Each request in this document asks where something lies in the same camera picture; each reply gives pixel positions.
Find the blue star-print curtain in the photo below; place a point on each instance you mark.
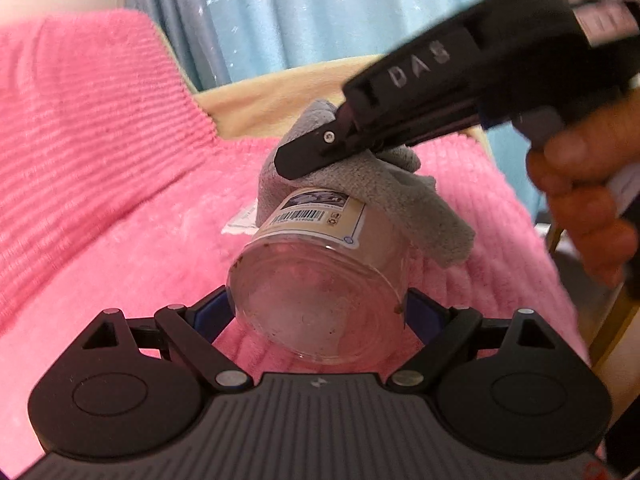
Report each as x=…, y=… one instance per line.
x=300, y=5

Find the beige sofa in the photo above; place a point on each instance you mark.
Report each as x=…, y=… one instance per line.
x=280, y=90

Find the clear plastic jar container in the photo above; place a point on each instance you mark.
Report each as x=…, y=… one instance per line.
x=320, y=300

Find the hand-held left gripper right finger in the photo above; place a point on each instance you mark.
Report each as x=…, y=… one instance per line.
x=422, y=315

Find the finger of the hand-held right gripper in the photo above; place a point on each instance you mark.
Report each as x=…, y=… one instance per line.
x=310, y=152

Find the pink ribbed blanket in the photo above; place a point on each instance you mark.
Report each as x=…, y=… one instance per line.
x=100, y=160

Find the person's right hand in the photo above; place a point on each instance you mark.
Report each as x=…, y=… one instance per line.
x=595, y=195

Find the grey cleaning cloth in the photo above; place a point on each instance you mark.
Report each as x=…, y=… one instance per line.
x=410, y=195

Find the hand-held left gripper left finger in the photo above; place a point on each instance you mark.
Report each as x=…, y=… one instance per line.
x=212, y=315

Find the white blanket label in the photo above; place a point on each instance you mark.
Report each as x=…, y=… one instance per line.
x=240, y=220

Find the wooden chair frame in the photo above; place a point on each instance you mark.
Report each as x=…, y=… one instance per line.
x=612, y=325

